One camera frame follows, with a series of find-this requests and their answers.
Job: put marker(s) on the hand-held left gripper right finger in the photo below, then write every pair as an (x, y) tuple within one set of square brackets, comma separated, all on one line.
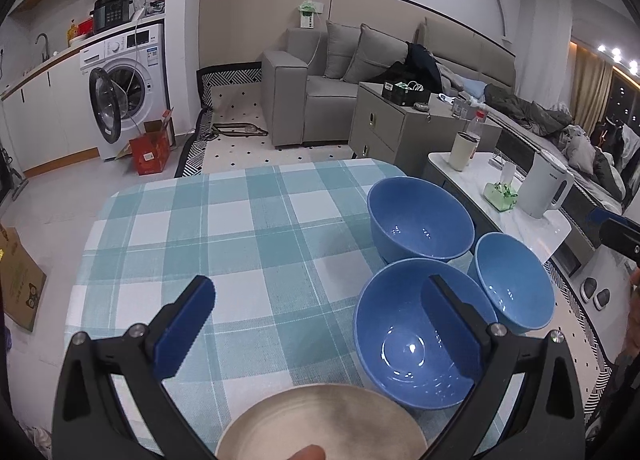
[(450, 335)]

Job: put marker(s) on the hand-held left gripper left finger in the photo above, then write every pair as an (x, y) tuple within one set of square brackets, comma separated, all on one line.
[(185, 330)]

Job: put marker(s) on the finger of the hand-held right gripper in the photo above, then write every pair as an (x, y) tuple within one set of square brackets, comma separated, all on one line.
[(622, 237), (602, 216)]

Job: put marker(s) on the blue ceramic bowl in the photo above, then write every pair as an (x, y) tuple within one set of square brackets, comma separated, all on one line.
[(515, 280), (420, 220), (395, 320)]

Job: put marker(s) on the large beige plate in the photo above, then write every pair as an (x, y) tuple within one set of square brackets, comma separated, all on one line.
[(320, 415)]

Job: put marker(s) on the person's right hand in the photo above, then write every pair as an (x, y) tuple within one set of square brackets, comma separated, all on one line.
[(635, 282)]

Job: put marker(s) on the person's left hand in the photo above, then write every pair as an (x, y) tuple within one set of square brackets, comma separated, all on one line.
[(306, 453)]

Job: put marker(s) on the grey slipper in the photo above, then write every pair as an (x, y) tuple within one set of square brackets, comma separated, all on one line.
[(602, 299), (589, 287)]

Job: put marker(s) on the white electric kettle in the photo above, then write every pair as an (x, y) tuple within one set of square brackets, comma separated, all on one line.
[(542, 185)]

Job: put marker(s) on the white marble coffee table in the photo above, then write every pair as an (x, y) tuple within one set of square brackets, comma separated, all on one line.
[(520, 225)]

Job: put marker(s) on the green tissue box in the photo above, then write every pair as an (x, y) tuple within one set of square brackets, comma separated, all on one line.
[(500, 195)]

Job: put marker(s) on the clear acrylic stand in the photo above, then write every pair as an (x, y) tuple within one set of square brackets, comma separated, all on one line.
[(507, 169)]

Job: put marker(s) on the teal checked tablecloth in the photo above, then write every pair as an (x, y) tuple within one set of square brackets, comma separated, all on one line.
[(225, 220)]

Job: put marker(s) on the beige curtain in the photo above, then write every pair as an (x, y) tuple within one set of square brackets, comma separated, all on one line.
[(590, 84)]

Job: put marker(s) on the cream tumbler cup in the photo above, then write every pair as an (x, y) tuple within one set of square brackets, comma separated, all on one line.
[(462, 152)]

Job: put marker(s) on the clear bottle red cap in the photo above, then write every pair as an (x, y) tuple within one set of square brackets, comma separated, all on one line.
[(478, 122)]

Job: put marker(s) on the brown cardboard box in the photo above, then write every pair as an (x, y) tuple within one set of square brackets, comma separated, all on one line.
[(20, 275)]

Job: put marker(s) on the red cardboard box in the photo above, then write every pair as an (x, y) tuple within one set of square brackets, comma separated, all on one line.
[(150, 152)]

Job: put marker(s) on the clothes hanger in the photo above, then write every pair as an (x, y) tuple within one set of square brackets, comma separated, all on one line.
[(245, 128)]

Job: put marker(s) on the grey bedside cabinet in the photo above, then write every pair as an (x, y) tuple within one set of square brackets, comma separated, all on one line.
[(380, 124)]

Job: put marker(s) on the black jacket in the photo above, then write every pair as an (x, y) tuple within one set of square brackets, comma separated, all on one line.
[(425, 64)]

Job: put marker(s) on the white kitchen counter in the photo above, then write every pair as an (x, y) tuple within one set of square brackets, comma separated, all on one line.
[(45, 109)]

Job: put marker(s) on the grey sofa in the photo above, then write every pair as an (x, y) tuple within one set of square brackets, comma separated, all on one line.
[(320, 99)]

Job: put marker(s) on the white washing machine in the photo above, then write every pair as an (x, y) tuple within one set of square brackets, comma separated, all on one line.
[(145, 64)]

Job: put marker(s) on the grey sofa pillow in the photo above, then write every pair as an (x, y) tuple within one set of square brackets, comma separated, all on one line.
[(345, 49), (377, 52)]

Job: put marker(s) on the yellow bottle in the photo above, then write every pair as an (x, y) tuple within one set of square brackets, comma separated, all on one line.
[(72, 32)]

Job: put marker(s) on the red container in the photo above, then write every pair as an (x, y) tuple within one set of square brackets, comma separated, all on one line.
[(86, 27)]

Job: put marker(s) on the kitchen faucet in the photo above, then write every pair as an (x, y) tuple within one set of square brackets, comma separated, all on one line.
[(44, 42)]

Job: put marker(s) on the black pressure cooker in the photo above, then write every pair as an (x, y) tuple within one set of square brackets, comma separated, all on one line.
[(112, 12)]

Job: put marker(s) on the white wall device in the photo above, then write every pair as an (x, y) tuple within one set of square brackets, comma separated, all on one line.
[(309, 14)]

